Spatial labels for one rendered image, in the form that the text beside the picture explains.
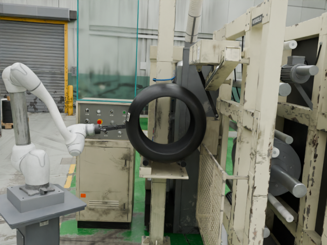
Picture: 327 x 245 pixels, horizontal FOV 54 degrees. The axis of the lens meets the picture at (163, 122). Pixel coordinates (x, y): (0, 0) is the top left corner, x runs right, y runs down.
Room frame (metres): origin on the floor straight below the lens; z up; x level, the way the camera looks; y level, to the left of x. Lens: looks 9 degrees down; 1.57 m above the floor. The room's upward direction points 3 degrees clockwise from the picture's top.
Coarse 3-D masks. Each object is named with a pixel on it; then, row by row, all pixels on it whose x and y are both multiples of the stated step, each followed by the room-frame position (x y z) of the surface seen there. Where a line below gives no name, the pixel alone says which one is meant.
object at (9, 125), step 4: (8, 96) 8.22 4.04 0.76; (0, 100) 8.14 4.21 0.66; (4, 100) 7.85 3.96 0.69; (8, 100) 7.87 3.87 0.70; (4, 104) 7.73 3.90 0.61; (8, 104) 7.73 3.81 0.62; (4, 108) 7.73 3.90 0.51; (8, 108) 7.73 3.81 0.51; (4, 112) 7.73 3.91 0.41; (8, 112) 7.73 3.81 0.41; (4, 116) 7.73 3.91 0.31; (8, 116) 7.73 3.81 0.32; (4, 120) 7.73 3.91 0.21; (8, 120) 7.73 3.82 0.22; (12, 120) 7.78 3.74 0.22; (28, 120) 8.83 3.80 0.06; (4, 124) 7.67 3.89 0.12; (8, 124) 7.70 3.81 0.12; (12, 124) 7.73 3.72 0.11; (8, 128) 7.70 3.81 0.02
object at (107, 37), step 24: (96, 0) 2.97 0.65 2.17; (120, 0) 2.98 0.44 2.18; (96, 24) 2.97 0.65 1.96; (120, 24) 2.98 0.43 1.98; (96, 48) 2.97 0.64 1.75; (120, 48) 2.98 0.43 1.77; (96, 72) 2.97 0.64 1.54; (120, 72) 2.98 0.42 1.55; (96, 96) 2.97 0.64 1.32; (120, 96) 2.98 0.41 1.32
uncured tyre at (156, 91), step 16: (144, 96) 2.26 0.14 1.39; (160, 96) 2.25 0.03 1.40; (176, 96) 2.25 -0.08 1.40; (192, 96) 2.29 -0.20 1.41; (192, 112) 2.26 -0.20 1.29; (128, 128) 2.27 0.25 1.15; (192, 128) 2.55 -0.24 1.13; (144, 144) 2.24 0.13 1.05; (160, 144) 2.54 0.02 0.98; (176, 144) 2.54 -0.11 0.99; (192, 144) 2.26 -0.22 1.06; (160, 160) 2.27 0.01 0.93; (176, 160) 2.28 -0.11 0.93
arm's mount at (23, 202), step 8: (24, 184) 2.17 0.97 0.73; (8, 192) 2.07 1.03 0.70; (16, 192) 2.01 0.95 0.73; (24, 192) 2.01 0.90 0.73; (48, 192) 2.04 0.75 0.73; (56, 192) 2.05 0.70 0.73; (16, 200) 1.94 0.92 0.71; (24, 200) 1.90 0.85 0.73; (32, 200) 1.93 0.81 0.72; (40, 200) 1.97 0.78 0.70; (48, 200) 2.00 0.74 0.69; (56, 200) 2.04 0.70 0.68; (16, 208) 1.95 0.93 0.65; (24, 208) 1.90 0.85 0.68; (32, 208) 1.93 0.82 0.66; (40, 208) 1.97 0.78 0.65
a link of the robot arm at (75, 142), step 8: (40, 88) 2.10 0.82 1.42; (40, 96) 2.12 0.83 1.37; (48, 96) 2.15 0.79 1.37; (48, 104) 2.15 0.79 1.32; (56, 112) 2.15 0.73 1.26; (56, 120) 2.14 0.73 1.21; (64, 128) 2.15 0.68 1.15; (64, 136) 2.15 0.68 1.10; (72, 136) 2.17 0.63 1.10; (80, 136) 2.23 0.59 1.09; (72, 144) 2.15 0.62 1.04; (80, 144) 2.18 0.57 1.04; (72, 152) 2.14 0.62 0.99; (80, 152) 2.16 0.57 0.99
